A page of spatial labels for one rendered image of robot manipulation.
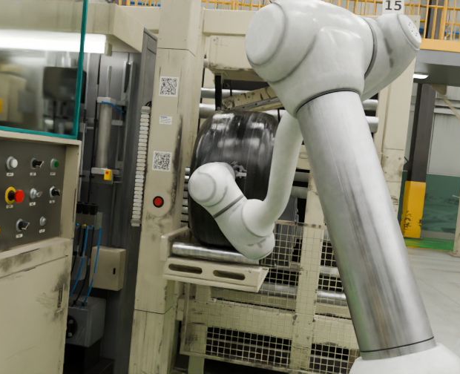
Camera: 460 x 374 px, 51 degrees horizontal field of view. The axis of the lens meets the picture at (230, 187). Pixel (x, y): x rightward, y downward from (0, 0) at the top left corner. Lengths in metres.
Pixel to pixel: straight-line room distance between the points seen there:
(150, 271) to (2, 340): 0.61
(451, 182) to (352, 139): 11.04
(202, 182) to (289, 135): 0.28
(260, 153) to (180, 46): 0.56
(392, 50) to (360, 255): 0.37
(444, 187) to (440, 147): 0.89
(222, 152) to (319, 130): 0.97
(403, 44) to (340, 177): 0.28
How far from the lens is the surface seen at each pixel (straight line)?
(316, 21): 0.76
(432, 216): 11.64
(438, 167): 11.71
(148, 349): 2.07
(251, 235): 1.24
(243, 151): 1.67
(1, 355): 1.69
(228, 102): 2.28
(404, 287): 0.69
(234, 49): 2.17
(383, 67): 0.88
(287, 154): 1.09
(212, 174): 1.22
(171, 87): 1.93
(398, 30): 0.89
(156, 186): 1.93
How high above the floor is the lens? 1.25
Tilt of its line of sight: 3 degrees down
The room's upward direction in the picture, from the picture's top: 6 degrees clockwise
